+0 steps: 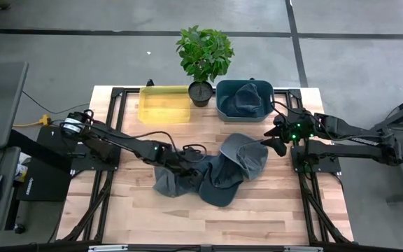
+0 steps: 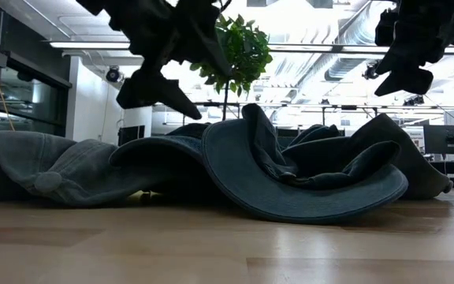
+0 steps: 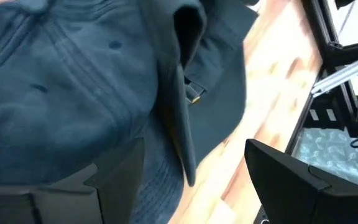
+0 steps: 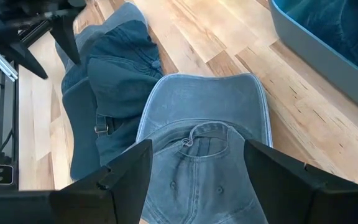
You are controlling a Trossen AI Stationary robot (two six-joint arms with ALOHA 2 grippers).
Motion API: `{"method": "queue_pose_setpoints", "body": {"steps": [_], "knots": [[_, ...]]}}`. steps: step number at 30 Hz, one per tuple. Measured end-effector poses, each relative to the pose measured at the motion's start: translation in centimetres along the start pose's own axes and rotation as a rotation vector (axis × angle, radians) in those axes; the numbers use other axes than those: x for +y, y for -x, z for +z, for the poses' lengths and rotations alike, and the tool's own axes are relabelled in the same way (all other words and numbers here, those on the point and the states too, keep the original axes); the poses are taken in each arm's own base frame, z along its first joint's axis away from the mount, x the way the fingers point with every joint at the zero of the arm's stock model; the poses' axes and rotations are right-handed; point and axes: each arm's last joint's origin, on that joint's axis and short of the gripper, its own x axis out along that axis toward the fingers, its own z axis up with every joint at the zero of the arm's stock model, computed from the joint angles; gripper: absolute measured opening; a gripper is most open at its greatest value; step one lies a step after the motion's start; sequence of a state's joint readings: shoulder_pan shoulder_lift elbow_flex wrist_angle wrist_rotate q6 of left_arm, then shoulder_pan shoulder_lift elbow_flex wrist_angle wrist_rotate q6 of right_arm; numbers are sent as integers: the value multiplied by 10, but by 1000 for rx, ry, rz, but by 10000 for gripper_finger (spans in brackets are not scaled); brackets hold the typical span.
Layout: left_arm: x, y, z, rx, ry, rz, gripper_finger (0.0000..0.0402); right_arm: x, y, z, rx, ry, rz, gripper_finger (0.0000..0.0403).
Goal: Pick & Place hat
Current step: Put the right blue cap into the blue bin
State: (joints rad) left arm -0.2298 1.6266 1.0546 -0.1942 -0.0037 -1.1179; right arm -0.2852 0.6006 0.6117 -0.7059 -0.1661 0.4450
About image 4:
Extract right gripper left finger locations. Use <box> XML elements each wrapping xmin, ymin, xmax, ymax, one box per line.
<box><xmin>0</xmin><ymin>139</ymin><xmax>154</xmax><ymax>224</ymax></box>

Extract silver metal bracket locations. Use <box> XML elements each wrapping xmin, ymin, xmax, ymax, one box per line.
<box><xmin>0</xmin><ymin>48</ymin><xmax>19</xmax><ymax>82</ymax></box>

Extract teal plastic bin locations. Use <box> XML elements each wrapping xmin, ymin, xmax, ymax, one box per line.
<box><xmin>267</xmin><ymin>0</ymin><xmax>358</xmax><ymax>121</ymax></box>

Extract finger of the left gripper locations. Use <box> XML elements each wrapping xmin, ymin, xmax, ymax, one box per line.
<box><xmin>0</xmin><ymin>37</ymin><xmax>48</xmax><ymax>80</ymax></box>
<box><xmin>50</xmin><ymin>14</ymin><xmax>82</xmax><ymax>66</ymax></box>

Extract grey washed baseball cap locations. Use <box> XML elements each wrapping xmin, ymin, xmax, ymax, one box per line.
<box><xmin>135</xmin><ymin>73</ymin><xmax>273</xmax><ymax>224</ymax></box>
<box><xmin>54</xmin><ymin>2</ymin><xmax>149</xmax><ymax>94</ymax></box>

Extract dark blue baseball cap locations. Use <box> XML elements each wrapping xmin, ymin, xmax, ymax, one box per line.
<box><xmin>62</xmin><ymin>19</ymin><xmax>165</xmax><ymax>182</ymax></box>
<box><xmin>283</xmin><ymin>0</ymin><xmax>358</xmax><ymax>83</ymax></box>

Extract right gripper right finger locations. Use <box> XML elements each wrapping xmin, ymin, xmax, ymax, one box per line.
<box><xmin>244</xmin><ymin>139</ymin><xmax>358</xmax><ymax>224</ymax></box>

